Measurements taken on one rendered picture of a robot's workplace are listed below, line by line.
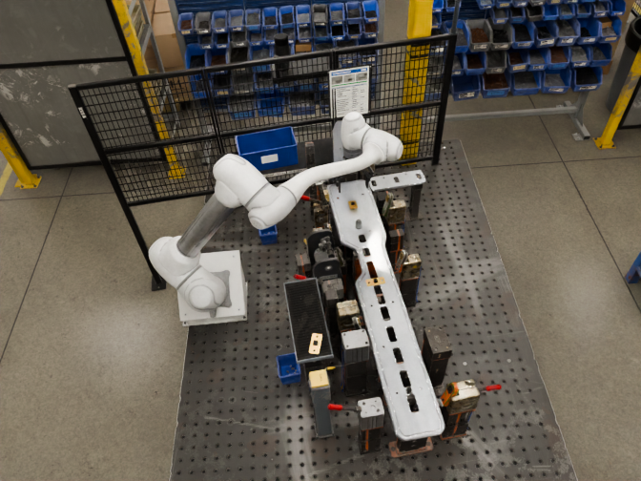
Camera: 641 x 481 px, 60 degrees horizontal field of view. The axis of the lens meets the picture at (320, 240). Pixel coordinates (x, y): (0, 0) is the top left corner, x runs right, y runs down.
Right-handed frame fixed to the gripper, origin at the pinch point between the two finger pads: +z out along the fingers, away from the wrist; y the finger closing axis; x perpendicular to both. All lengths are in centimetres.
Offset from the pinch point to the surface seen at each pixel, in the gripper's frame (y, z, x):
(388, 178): 22.7, 14.5, 16.9
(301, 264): -31.1, 7.3, -36.0
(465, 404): 18, 13, -109
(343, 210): -4.8, 14.5, -0.3
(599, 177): 213, 114, 87
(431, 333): 15, 12, -79
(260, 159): -41, 4, 35
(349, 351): -20, 6, -83
